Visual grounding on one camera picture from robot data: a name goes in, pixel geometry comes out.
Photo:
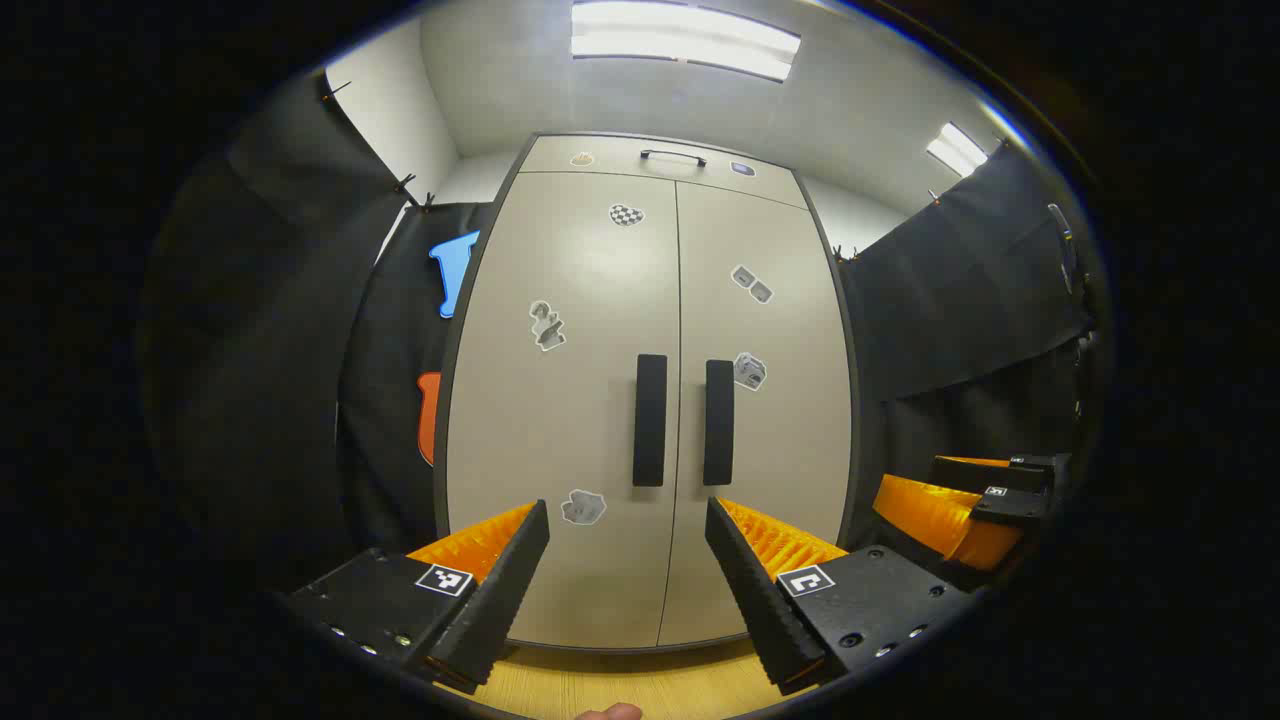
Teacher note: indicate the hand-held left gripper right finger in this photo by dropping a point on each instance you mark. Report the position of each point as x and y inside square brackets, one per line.
[760, 600]

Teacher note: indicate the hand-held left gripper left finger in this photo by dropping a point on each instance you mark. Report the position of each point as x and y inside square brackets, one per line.
[500, 590]

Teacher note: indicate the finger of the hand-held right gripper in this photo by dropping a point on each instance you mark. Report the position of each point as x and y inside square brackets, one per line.
[1000, 475]
[930, 515]

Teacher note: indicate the beige shoe cabinet door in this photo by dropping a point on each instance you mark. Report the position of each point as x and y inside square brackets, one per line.
[790, 450]
[560, 420]

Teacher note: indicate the beige double-door shoe cabinet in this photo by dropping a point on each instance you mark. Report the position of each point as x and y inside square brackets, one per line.
[615, 152]

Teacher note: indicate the small ceiling light panel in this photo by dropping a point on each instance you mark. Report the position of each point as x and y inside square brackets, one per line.
[958, 150]

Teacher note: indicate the large ceiling light panel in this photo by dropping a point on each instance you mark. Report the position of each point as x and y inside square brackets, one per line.
[680, 40]

